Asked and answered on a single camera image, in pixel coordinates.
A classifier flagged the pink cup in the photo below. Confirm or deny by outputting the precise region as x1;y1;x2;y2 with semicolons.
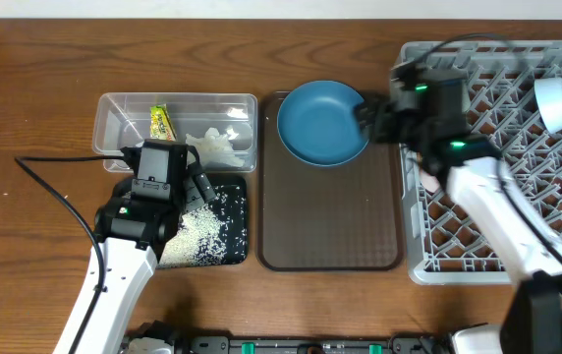
419;170;441;193

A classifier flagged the clear plastic waste bin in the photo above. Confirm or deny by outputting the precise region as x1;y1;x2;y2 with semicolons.
92;92;258;172

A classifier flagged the black plastic tray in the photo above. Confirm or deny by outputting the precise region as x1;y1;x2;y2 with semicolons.
110;174;250;269

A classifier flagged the brown serving tray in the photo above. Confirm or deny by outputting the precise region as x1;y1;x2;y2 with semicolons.
256;91;405;271

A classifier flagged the grey dishwasher rack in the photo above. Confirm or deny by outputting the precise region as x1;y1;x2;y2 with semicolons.
397;40;562;285

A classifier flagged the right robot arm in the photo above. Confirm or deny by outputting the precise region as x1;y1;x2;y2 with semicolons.
355;62;562;353

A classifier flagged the white tissue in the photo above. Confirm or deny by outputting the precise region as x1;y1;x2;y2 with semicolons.
186;128;244;167

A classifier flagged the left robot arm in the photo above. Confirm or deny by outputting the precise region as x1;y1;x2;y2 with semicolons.
55;140;215;353

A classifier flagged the light blue bowl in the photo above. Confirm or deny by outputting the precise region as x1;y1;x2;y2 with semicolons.
534;78;562;134

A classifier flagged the dark blue plate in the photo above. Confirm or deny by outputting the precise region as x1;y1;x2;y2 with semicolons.
277;81;368;167

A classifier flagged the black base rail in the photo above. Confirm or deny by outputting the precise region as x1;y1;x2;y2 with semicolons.
123;322;459;354

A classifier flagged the white cooked rice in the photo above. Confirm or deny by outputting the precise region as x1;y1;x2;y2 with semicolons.
157;186;249;268

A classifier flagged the green snack wrapper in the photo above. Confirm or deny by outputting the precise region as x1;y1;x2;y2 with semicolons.
149;105;177;142

